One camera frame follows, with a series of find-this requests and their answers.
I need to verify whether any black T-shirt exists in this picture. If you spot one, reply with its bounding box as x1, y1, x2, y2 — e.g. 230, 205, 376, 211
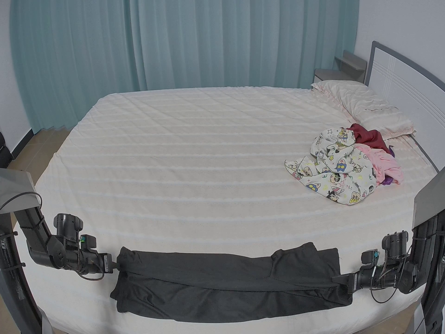
110, 242, 354, 323

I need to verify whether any white printed pyjama top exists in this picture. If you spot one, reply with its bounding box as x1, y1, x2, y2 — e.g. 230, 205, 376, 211
284, 126, 378, 206

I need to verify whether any bed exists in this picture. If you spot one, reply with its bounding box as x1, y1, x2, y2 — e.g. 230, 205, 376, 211
12, 40, 445, 332

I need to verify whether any cream pillow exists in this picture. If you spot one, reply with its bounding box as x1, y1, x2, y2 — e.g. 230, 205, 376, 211
310, 79, 417, 140

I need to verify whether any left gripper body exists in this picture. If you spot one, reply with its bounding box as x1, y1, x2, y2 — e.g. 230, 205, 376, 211
81, 249, 114, 276

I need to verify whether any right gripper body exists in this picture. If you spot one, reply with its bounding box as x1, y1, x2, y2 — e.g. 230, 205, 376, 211
348, 268, 375, 293

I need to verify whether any grey bedside table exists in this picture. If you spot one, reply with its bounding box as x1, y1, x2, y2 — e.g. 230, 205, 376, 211
314, 50, 368, 83

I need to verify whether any dark red garment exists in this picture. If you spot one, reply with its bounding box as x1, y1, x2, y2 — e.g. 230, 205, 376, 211
348, 123, 391, 153

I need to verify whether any purple garment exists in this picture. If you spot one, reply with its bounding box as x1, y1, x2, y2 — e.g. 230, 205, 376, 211
378, 146, 397, 187

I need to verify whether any pink garment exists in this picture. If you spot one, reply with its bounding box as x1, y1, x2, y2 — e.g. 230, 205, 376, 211
355, 143, 405, 186

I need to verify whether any blue-green curtain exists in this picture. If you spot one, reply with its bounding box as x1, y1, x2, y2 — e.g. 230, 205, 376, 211
10, 0, 146, 132
129, 0, 361, 91

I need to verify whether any black padded chair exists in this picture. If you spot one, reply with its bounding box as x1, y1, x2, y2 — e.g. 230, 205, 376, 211
0, 131, 14, 169

